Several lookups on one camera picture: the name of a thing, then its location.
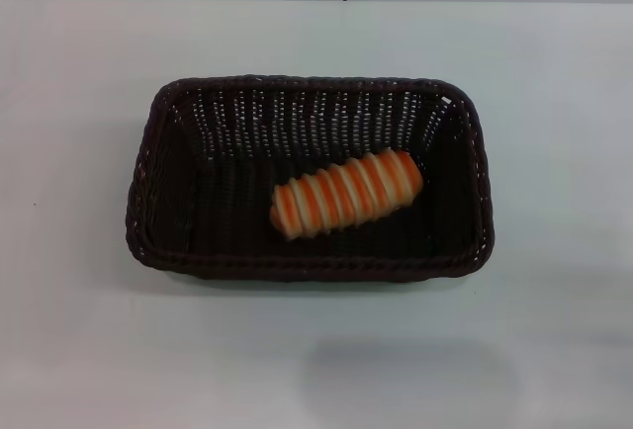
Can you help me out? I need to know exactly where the orange white striped bread roll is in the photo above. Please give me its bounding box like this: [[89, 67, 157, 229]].
[[269, 148, 425, 242]]

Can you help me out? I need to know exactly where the dark brown woven basket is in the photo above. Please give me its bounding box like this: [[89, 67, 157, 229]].
[[127, 74, 497, 285]]

